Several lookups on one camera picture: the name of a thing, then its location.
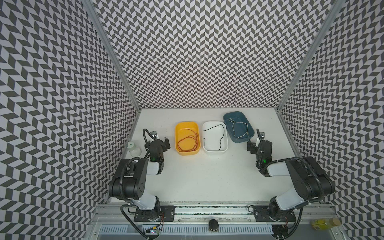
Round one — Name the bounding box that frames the red cable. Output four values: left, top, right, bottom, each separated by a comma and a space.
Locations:
176, 128, 200, 153
177, 134, 200, 152

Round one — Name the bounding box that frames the black cable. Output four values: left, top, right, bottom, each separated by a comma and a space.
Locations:
203, 123, 226, 153

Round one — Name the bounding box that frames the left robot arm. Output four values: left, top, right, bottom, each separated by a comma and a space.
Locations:
109, 129, 175, 222

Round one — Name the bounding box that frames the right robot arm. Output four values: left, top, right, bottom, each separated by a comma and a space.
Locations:
247, 130, 336, 222

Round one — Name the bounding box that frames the dark teal plastic tray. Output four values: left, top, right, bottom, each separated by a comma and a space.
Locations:
223, 111, 255, 143

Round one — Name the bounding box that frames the clear jar white lid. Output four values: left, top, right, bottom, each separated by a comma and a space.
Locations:
127, 141, 142, 158

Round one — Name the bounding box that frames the yellow plastic tray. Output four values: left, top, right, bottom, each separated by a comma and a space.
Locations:
175, 122, 201, 156

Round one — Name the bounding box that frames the white plastic tray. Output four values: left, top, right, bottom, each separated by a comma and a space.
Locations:
202, 121, 229, 155

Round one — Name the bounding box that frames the black round knob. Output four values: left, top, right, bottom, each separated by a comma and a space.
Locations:
208, 219, 219, 232

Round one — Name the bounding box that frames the yellow bottle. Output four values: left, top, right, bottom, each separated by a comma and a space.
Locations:
311, 218, 342, 231

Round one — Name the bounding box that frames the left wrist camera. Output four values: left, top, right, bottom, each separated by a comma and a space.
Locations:
150, 131, 159, 140

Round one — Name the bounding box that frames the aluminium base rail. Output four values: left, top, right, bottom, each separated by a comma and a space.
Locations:
84, 202, 348, 240

